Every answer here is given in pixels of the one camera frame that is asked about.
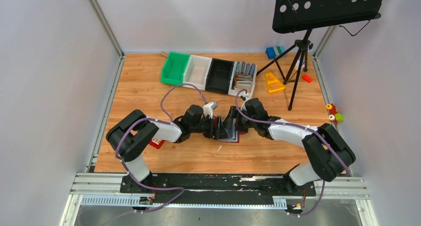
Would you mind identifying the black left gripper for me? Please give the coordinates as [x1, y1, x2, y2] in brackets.
[190, 114, 230, 140]

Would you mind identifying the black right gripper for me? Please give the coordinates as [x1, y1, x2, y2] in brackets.
[223, 107, 256, 134]

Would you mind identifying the red leather card holder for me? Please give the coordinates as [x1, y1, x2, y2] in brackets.
[219, 130, 245, 143]

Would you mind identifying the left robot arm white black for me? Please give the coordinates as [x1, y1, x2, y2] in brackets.
[106, 102, 239, 193]

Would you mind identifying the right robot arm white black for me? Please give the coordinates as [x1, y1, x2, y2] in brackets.
[234, 98, 356, 195]

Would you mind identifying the black plastic bin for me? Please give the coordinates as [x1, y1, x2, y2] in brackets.
[205, 58, 234, 94]

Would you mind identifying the white bin with tools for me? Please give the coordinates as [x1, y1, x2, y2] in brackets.
[228, 61, 257, 97]

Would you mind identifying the yellow triangular toy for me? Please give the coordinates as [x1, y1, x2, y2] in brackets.
[265, 72, 286, 93]

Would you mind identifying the red plastic tray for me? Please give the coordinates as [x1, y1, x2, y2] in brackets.
[149, 139, 165, 149]

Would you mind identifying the white plastic bin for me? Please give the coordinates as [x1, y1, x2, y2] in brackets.
[183, 55, 212, 90]

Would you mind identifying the green plastic bin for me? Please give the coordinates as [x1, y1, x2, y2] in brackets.
[161, 52, 190, 85]

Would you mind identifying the blue green block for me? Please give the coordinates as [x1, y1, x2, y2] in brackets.
[265, 46, 285, 60]

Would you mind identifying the small red block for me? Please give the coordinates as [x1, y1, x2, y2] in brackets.
[302, 75, 313, 83]

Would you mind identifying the colourful toy car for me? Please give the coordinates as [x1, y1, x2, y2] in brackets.
[326, 103, 344, 125]

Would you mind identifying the black music stand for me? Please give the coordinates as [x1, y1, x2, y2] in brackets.
[256, 0, 389, 111]

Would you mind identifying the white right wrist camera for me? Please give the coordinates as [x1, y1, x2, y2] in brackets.
[240, 99, 249, 110]

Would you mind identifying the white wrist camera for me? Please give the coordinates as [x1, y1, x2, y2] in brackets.
[240, 99, 249, 110]
[203, 101, 218, 118]

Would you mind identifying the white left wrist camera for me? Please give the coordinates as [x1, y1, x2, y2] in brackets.
[203, 101, 218, 118]

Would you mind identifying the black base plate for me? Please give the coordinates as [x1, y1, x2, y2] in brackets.
[141, 173, 316, 197]

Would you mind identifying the aluminium frame rail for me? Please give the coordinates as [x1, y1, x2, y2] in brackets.
[60, 173, 378, 226]

